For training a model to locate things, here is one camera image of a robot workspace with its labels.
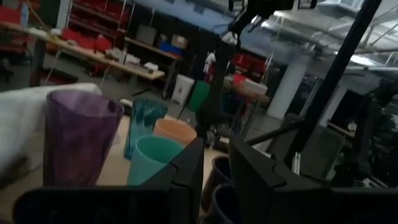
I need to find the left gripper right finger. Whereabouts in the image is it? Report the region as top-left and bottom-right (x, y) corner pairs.
(228, 136), (322, 224)

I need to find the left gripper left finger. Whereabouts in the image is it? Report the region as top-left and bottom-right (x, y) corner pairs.
(141, 136), (205, 224)

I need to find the peach plastic cup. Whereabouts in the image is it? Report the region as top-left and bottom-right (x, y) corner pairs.
(152, 118), (198, 147)

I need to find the teal opaque plastic cup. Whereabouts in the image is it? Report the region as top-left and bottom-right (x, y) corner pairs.
(126, 134), (185, 187)

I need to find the teal translucent tumbler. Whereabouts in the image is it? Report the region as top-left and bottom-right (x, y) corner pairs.
(123, 98), (169, 161)

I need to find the purple translucent tumbler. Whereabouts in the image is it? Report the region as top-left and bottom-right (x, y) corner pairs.
(42, 90), (125, 187)

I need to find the green bin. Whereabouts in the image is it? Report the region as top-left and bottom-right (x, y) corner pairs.
(187, 80), (212, 113)

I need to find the white trash bin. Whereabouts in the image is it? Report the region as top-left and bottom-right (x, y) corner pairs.
(170, 73), (196, 106)

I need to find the blue storage bin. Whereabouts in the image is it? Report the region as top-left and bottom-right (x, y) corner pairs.
(158, 42), (183, 57)

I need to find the cardboard box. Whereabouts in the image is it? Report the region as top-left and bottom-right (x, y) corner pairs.
(170, 34), (189, 50)

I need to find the short wooden workbench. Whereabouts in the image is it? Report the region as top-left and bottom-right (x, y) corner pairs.
(123, 36), (183, 100)

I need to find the small parts drawer cabinet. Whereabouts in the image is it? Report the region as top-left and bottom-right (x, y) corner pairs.
(135, 24), (158, 46)

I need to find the long wooden workbench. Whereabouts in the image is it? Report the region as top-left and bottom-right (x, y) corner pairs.
(0, 20), (166, 94)

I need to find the white checked cloth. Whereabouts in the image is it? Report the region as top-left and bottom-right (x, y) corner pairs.
(0, 82), (103, 189)

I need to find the black frame post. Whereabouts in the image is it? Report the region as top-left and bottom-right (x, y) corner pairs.
(283, 0), (384, 177)

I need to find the red bin wire shelf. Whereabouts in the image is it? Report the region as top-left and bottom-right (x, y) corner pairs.
(68, 0), (137, 35)

